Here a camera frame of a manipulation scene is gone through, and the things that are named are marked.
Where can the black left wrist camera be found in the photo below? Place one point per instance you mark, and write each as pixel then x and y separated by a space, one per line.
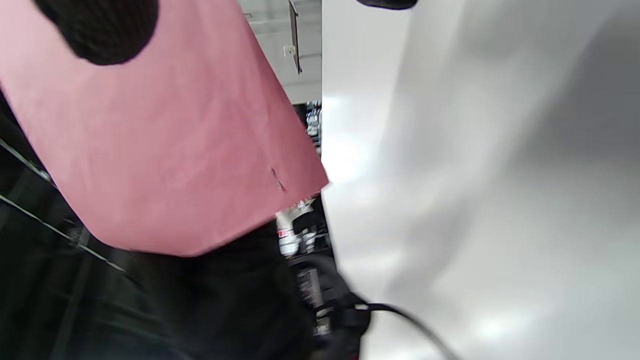
pixel 340 310

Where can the person's left hand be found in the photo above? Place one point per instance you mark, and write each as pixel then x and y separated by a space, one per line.
pixel 225 310

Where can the person's right hand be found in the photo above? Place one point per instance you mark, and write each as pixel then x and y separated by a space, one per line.
pixel 100 30

